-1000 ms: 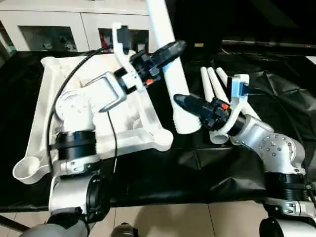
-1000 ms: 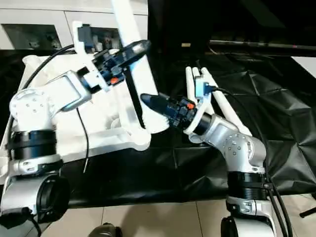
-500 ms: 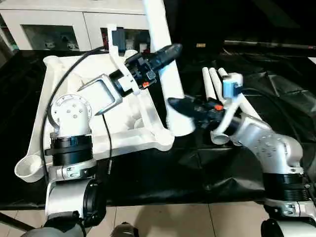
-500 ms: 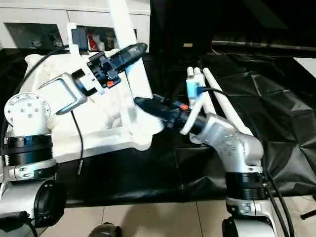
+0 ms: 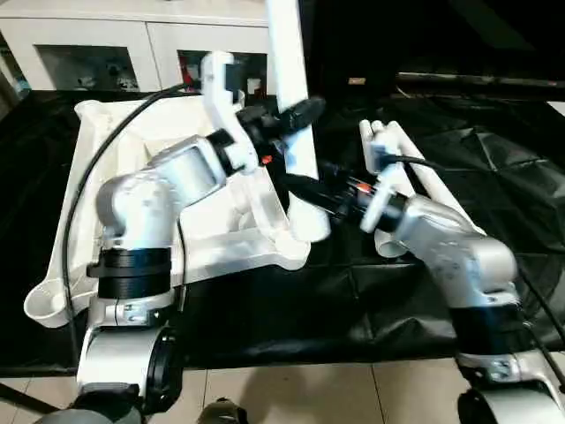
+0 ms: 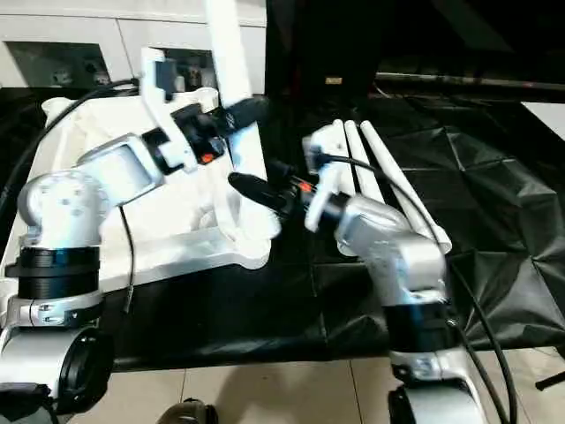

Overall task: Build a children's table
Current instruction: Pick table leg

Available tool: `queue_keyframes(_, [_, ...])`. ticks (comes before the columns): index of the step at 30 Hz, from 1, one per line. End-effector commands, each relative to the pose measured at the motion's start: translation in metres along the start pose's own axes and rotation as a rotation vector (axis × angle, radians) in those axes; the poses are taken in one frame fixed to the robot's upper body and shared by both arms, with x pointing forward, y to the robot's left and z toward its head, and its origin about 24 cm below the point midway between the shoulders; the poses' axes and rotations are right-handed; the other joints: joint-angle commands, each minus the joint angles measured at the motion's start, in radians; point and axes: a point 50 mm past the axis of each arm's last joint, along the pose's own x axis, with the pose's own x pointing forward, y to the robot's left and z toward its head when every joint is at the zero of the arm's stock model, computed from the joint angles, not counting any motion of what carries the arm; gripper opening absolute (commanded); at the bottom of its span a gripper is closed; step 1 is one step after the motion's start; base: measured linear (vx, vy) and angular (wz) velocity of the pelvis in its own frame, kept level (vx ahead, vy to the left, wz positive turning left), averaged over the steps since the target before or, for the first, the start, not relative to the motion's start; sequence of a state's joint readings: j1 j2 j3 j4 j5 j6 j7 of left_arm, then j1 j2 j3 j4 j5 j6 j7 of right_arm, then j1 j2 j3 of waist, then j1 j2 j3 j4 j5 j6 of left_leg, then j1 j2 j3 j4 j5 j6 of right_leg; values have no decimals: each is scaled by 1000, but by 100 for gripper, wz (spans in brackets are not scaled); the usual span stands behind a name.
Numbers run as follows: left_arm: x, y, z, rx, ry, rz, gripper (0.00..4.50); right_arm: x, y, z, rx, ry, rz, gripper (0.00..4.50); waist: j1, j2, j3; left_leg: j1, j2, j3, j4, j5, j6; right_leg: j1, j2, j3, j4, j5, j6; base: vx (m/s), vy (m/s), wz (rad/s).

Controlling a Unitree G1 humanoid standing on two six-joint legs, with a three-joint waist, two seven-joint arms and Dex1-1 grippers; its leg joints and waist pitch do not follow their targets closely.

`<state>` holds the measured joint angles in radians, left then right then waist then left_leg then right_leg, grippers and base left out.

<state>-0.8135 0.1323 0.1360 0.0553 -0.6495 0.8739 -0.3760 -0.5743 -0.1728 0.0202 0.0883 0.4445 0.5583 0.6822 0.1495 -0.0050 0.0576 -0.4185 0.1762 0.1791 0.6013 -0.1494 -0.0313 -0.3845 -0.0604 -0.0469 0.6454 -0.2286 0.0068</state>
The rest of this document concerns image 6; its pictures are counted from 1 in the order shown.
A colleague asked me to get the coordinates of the white plastic table top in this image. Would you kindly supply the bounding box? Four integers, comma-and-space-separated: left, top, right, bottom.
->
0, 86, 273, 292

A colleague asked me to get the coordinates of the white glass door cabinet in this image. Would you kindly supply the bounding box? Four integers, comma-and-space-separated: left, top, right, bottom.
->
0, 0, 268, 96

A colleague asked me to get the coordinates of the black work mat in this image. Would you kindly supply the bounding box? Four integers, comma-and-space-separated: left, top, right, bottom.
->
0, 86, 565, 372

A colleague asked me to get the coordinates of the dark shoe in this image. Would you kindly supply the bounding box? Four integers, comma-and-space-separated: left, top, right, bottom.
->
158, 397, 220, 424

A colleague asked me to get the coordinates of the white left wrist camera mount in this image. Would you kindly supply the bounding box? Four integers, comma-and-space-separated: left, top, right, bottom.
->
139, 46, 200, 174

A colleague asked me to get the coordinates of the black left wrist camera cable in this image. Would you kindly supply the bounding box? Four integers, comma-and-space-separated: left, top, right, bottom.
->
0, 77, 145, 200

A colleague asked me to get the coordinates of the thin black loose cable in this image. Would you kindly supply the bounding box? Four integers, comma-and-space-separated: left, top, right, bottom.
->
118, 205, 136, 313

